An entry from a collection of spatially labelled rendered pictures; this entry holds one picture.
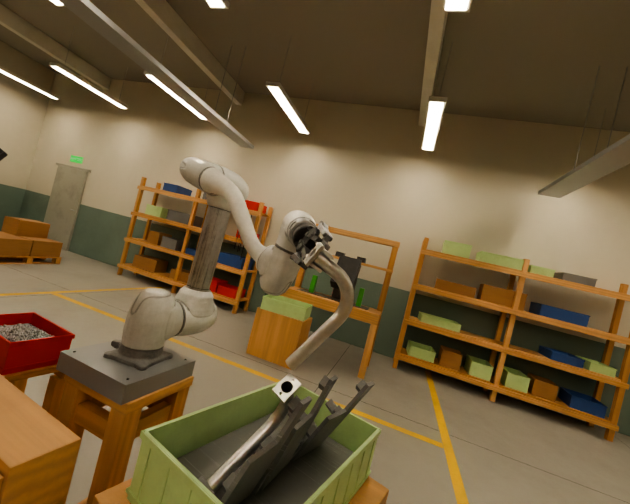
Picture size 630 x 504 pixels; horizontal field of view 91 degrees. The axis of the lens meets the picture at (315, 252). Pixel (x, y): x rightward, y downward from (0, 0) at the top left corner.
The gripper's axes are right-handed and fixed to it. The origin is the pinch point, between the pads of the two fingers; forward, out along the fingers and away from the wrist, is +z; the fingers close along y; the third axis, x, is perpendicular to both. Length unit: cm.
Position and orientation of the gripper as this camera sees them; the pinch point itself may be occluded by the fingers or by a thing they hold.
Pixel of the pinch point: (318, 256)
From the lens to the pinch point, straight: 68.6
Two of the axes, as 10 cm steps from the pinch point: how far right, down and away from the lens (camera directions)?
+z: 1.9, 2.8, -9.4
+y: 6.5, -7.5, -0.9
